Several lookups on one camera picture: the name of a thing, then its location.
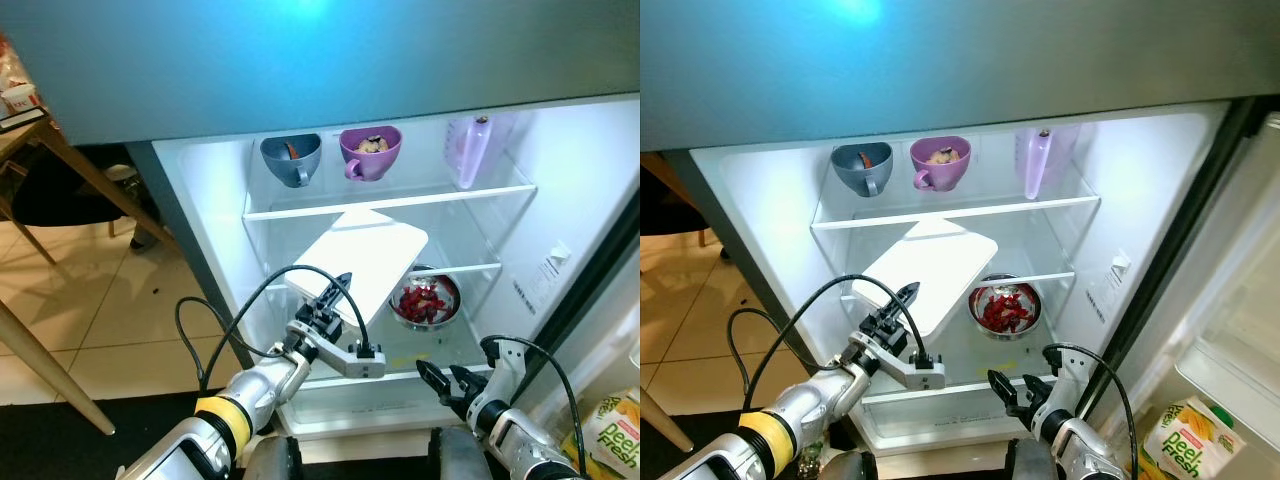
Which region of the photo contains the white lidded food container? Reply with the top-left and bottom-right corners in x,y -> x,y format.
283,208 -> 429,329
852,220 -> 999,339

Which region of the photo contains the glass fridge shelf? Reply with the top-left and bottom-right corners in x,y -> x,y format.
810,160 -> 1101,233
242,145 -> 538,223
985,235 -> 1077,286
405,225 -> 504,276

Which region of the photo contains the lower fridge door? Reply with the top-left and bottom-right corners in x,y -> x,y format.
1085,95 -> 1280,480
515,195 -> 641,441

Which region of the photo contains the grey two-door fridge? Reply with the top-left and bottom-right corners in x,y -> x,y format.
640,0 -> 1280,461
0,0 -> 641,446

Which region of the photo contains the robot right leg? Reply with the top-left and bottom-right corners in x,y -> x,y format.
430,428 -> 496,480

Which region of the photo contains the robot leg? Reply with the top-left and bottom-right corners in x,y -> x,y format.
240,435 -> 301,480
815,450 -> 881,480
430,428 -> 496,480

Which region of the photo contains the clear crisper drawer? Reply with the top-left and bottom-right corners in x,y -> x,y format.
255,375 -> 521,441
850,385 -> 1091,456

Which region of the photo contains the steel bowl with red chilies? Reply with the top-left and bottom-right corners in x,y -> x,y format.
968,274 -> 1042,341
388,265 -> 463,332

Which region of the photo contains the grey-blue plastic cup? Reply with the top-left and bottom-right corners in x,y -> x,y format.
831,143 -> 894,198
260,134 -> 323,189

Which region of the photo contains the purple plastic cup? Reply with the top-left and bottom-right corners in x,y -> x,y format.
339,125 -> 403,183
909,136 -> 972,192

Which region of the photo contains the robot left leg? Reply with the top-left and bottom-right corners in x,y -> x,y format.
815,450 -> 881,480
240,435 -> 301,480

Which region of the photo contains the peel fresh juice carton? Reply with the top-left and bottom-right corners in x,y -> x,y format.
1140,397 -> 1248,480
570,390 -> 641,480

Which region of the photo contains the lilac plastic pitcher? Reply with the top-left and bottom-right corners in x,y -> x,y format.
1015,125 -> 1081,201
443,113 -> 516,191

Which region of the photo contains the black chair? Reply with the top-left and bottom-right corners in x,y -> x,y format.
10,145 -> 166,251
640,165 -> 736,263

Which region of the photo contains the red striped KFC cup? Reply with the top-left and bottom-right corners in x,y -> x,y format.
3,85 -> 41,119

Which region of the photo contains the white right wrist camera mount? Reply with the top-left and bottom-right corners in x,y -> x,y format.
1043,347 -> 1093,429
483,337 -> 528,421

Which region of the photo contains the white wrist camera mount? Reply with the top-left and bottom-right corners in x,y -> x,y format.
1043,347 -> 1093,429
292,325 -> 388,380
860,335 -> 946,391
483,337 -> 528,421

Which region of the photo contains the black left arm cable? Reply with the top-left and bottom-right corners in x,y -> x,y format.
176,265 -> 381,396
727,274 -> 936,413

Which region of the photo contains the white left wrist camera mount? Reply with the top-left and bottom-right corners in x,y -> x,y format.
292,325 -> 388,380
860,335 -> 946,391

